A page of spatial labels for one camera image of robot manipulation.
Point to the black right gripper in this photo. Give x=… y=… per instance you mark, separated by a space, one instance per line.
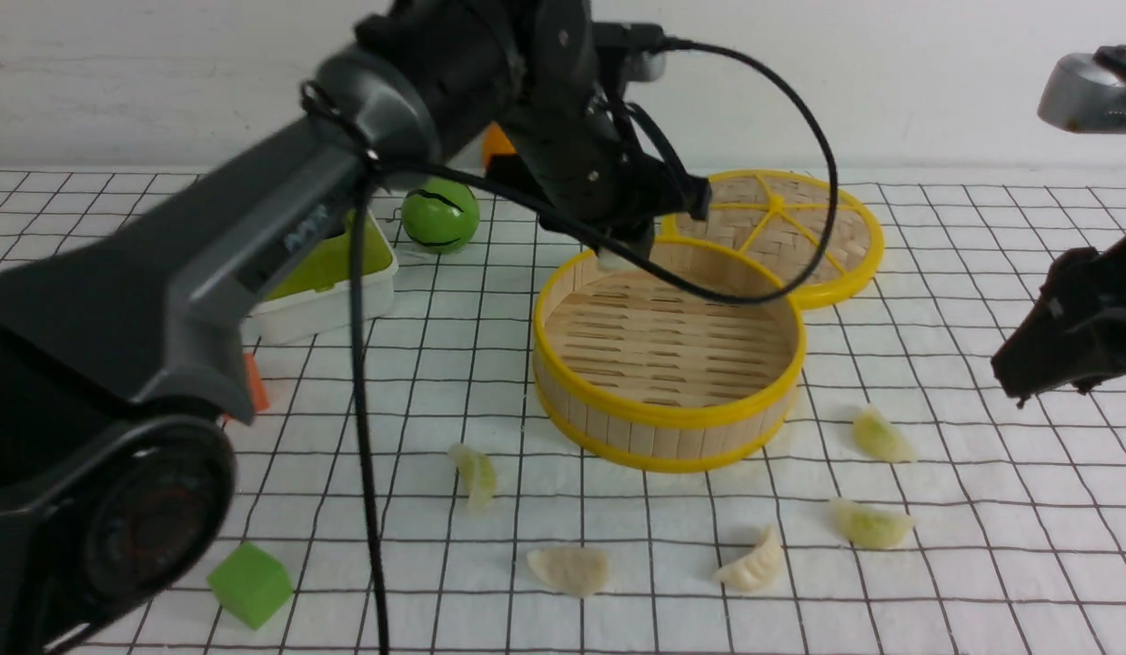
x=1075 y=334

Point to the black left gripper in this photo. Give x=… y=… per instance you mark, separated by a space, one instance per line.
x=581 y=147

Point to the white dumpling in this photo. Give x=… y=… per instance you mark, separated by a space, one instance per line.
x=576 y=571
x=758 y=569
x=610 y=262

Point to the green-tinted dumpling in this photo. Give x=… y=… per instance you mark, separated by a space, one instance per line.
x=477 y=475
x=879 y=438
x=869 y=528

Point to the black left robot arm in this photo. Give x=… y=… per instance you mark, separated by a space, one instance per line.
x=118 y=359

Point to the bamboo steamer lid yellow rim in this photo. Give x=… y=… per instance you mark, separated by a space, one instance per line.
x=775 y=218

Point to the bamboo steamer tray yellow rim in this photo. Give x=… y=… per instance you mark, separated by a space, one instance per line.
x=647 y=376

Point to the orange toy tangerine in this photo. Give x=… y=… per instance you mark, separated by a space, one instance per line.
x=495 y=144

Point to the green toy watermelon ball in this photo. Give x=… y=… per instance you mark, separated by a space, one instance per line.
x=441 y=216

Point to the green lidded white box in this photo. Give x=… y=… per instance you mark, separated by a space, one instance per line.
x=314 y=297

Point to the white checkered tablecloth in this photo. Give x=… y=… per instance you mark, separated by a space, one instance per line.
x=1019 y=544

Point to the orange foam cube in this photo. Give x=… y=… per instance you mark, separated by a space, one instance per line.
x=255 y=384

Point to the green foam cube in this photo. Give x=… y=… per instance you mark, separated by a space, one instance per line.
x=251 y=585

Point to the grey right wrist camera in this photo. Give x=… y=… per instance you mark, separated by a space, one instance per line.
x=1086 y=93

